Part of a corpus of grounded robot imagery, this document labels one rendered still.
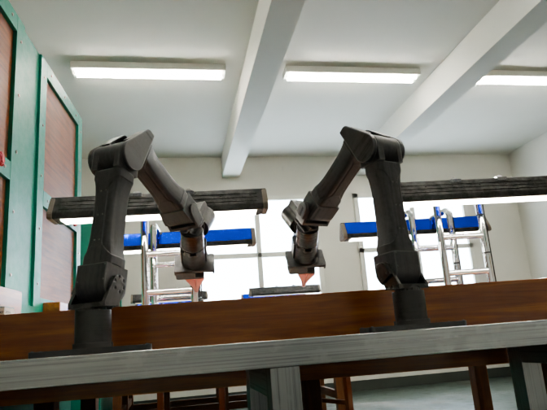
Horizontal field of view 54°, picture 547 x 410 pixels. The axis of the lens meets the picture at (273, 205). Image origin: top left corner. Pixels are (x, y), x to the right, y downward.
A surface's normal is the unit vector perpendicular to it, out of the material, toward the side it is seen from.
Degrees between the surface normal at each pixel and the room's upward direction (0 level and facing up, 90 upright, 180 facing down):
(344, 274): 90
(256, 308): 90
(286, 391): 90
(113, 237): 84
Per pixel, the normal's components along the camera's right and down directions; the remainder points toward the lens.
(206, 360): 0.18, -0.25
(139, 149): 0.92, -0.16
